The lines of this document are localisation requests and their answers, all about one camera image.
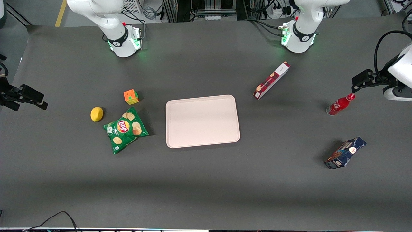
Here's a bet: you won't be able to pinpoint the black right base cable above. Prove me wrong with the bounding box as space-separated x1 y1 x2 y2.
122 9 146 42

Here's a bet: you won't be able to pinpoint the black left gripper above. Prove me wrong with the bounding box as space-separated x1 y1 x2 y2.
351 69 398 93

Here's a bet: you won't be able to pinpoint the red cookie box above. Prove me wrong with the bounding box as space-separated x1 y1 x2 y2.
253 62 291 100

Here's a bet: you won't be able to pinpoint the green Lay's chips bag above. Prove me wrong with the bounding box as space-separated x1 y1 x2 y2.
103 107 149 155

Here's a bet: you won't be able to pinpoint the red cola bottle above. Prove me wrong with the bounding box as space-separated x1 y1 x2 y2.
326 93 356 116

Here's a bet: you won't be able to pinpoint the blue cookie box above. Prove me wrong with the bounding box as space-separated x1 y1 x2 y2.
324 137 367 169

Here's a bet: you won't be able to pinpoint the orange Rubik's cube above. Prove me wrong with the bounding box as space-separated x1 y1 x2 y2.
123 89 139 105

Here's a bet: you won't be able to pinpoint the thin black table-edge cable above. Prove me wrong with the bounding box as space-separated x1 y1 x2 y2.
24 211 80 232

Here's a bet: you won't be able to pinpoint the black equipment rack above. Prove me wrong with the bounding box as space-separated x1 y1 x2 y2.
162 0 238 23

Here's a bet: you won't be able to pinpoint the white power strip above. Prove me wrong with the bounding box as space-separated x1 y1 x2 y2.
271 3 293 18

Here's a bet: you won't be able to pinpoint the white perforated box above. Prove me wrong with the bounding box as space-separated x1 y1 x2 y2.
122 0 143 14

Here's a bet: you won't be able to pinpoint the yellow lemon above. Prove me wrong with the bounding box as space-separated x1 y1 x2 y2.
90 107 104 122

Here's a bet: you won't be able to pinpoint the grey coiled cable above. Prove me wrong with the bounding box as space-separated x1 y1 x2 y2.
142 5 159 20

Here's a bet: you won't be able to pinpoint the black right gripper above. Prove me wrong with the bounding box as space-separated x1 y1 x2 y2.
0 76 49 111

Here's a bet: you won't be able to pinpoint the black left base cables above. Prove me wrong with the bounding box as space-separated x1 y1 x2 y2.
244 18 284 36

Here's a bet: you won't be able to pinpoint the beige plastic tray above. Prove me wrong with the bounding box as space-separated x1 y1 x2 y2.
165 95 241 149

